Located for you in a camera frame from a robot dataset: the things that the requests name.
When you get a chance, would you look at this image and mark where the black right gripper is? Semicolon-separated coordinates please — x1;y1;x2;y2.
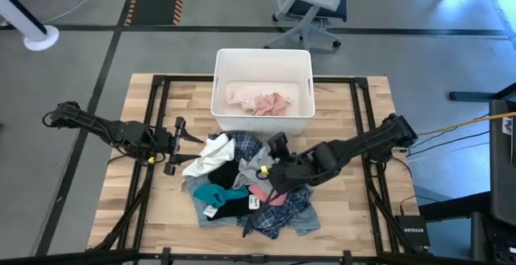
264;154;311;205

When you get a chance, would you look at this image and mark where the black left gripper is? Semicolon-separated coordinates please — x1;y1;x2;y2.
156;116;205;176

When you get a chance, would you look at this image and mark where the coral pink garment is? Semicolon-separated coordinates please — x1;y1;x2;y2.
247;183;288;208

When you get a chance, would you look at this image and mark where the blue plaid shirt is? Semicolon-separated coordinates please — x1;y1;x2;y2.
219;130;314;240

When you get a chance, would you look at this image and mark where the white shirt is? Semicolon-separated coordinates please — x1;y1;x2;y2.
181;132;237;178

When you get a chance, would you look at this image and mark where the grey garment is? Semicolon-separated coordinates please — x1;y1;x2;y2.
233;143;279;190

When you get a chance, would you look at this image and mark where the black garment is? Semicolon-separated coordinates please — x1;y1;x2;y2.
207;158;259;222

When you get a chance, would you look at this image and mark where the teal garment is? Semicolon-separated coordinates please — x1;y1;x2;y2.
192;183;250;210

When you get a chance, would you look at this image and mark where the white plastic basket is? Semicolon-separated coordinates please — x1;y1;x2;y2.
210;48;316;136

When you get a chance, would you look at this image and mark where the white pole with round base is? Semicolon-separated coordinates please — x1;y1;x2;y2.
0;0;60;52

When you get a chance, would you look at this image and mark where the black side desk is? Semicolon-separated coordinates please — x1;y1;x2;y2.
418;81;516;265

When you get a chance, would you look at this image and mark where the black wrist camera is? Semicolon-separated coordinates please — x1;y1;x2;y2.
268;132;289;155

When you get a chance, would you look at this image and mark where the black metal table frame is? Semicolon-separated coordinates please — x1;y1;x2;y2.
84;74;435;265

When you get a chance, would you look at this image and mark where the black network switch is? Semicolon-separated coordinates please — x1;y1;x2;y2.
393;215;431;248

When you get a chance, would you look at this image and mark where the black cable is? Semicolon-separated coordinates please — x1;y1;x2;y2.
409;130;491;157

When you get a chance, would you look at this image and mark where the yellow cable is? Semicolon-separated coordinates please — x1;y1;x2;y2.
417;110;516;137

